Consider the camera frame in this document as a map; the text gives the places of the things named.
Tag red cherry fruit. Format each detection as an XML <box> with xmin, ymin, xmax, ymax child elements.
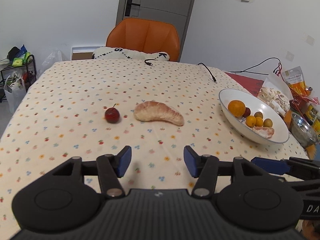
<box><xmin>105</xmin><ymin>105</ymin><xmax>120</xmax><ymax>124</ymax></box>
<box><xmin>242</xmin><ymin>107</ymin><xmax>251</xmax><ymax>118</ymax></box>

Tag short pomelo segment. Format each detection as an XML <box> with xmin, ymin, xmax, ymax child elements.
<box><xmin>252</xmin><ymin>126</ymin><xmax>274</xmax><ymax>139</ymax></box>

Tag large orange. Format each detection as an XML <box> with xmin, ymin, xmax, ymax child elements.
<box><xmin>246</xmin><ymin>115</ymin><xmax>255</xmax><ymax>128</ymax></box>
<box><xmin>227</xmin><ymin>100</ymin><xmax>246</xmax><ymax>118</ymax></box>

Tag long pomelo segment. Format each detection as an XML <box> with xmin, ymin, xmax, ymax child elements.
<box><xmin>133</xmin><ymin>101</ymin><xmax>184</xmax><ymax>126</ymax></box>

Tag small yellow kumquat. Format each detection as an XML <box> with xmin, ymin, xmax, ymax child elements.
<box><xmin>255</xmin><ymin>116</ymin><xmax>264</xmax><ymax>127</ymax></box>

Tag brown longan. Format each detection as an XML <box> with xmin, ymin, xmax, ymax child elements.
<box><xmin>254</xmin><ymin>112</ymin><xmax>264</xmax><ymax>119</ymax></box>
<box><xmin>263</xmin><ymin>119</ymin><xmax>273</xmax><ymax>127</ymax></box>

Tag person's right hand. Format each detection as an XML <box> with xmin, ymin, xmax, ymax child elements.
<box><xmin>302</xmin><ymin>220</ymin><xmax>320</xmax><ymax>240</ymax></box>

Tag floral cream tablecloth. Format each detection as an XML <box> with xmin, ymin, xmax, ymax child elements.
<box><xmin>1</xmin><ymin>60</ymin><xmax>306</xmax><ymax>239</ymax></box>

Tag white plate with blue rim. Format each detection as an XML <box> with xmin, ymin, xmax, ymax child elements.
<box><xmin>219</xmin><ymin>88</ymin><xmax>289</xmax><ymax>145</ymax></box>

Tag stainless steel bowl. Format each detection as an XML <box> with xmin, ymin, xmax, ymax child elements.
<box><xmin>289</xmin><ymin>112</ymin><xmax>319</xmax><ymax>148</ymax></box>

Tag yellow tin can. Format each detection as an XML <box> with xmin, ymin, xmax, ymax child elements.
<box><xmin>303</xmin><ymin>104</ymin><xmax>319</xmax><ymax>133</ymax></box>

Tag red table mat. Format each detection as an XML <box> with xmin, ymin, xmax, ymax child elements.
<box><xmin>225</xmin><ymin>72</ymin><xmax>264</xmax><ymax>97</ymax></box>

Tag nougat candy bag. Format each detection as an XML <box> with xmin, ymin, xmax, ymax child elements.
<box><xmin>258</xmin><ymin>73</ymin><xmax>293</xmax><ymax>118</ymax></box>

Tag white black-stitched cushion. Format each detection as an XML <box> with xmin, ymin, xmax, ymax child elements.
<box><xmin>92</xmin><ymin>47</ymin><xmax>170</xmax><ymax>61</ymax></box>

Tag white framed board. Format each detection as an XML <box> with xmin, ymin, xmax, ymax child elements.
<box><xmin>71</xmin><ymin>46</ymin><xmax>101</xmax><ymax>60</ymax></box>

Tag orange snack packet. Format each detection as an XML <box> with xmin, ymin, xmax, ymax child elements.
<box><xmin>283</xmin><ymin>66</ymin><xmax>308</xmax><ymax>96</ymax></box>

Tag white shopping bag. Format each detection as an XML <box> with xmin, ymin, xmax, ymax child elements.
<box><xmin>4</xmin><ymin>75</ymin><xmax>26</xmax><ymax>114</ymax></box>

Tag clear plastic bag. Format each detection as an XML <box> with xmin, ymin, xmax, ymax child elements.
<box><xmin>37</xmin><ymin>49</ymin><xmax>62</xmax><ymax>78</ymax></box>

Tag black metal shelf rack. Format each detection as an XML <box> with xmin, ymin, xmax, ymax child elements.
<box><xmin>1</xmin><ymin>53</ymin><xmax>37</xmax><ymax>103</ymax></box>

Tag orange leather chair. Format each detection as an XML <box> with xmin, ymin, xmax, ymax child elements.
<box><xmin>106</xmin><ymin>18</ymin><xmax>180</xmax><ymax>62</ymax></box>

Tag grey door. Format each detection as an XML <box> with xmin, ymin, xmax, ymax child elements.
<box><xmin>116</xmin><ymin>0</ymin><xmax>194</xmax><ymax>48</ymax></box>

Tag black usb cable right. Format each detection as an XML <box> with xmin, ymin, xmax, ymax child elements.
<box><xmin>197</xmin><ymin>62</ymin><xmax>218</xmax><ymax>84</ymax></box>

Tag black usb cable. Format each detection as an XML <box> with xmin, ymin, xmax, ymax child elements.
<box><xmin>197</xmin><ymin>62</ymin><xmax>218</xmax><ymax>84</ymax></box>
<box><xmin>144</xmin><ymin>58</ymin><xmax>161</xmax><ymax>68</ymax></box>

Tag black power cable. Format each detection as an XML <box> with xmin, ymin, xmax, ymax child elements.
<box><xmin>226</xmin><ymin>57</ymin><xmax>282</xmax><ymax>75</ymax></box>

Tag black usb cable left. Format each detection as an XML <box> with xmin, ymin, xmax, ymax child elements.
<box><xmin>144</xmin><ymin>58</ymin><xmax>161</xmax><ymax>68</ymax></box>

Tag black door handle lock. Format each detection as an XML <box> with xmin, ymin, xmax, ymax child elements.
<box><xmin>124</xmin><ymin>0</ymin><xmax>140</xmax><ymax>17</ymax></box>

